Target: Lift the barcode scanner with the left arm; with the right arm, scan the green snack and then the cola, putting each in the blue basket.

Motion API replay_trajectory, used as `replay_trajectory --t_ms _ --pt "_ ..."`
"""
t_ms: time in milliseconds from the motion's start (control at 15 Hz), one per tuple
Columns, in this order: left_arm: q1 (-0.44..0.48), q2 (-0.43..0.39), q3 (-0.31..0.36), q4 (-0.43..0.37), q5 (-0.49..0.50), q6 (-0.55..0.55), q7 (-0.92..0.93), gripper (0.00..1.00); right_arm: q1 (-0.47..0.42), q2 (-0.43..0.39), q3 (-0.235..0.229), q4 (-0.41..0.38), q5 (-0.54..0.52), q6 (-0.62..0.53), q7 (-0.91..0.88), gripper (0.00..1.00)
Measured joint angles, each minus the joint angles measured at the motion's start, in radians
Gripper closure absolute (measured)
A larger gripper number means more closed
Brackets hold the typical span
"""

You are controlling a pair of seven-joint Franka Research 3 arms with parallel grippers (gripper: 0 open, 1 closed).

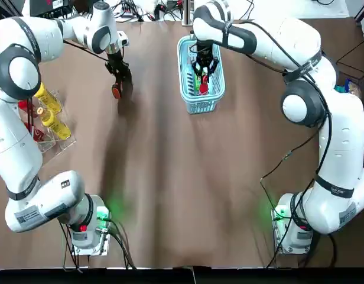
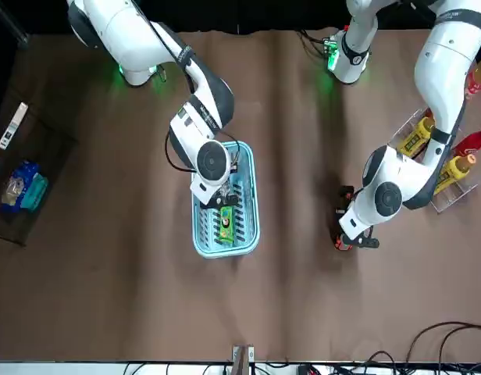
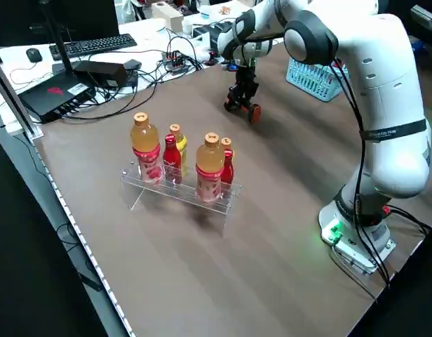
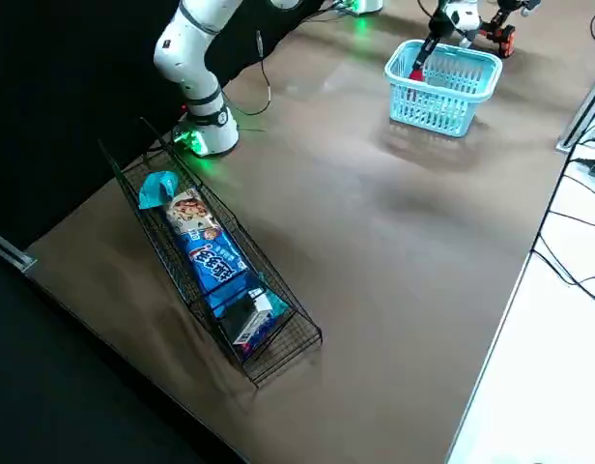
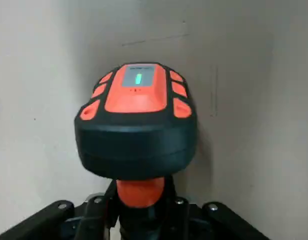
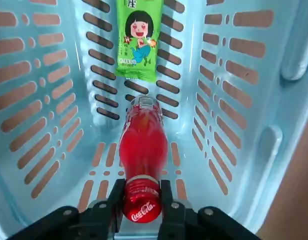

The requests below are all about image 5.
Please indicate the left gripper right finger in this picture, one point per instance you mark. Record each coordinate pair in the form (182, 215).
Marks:
(179, 220)

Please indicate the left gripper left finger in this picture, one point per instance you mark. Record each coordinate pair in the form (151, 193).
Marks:
(94, 220)

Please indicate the orange black barcode scanner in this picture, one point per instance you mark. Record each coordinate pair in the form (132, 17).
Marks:
(136, 140)

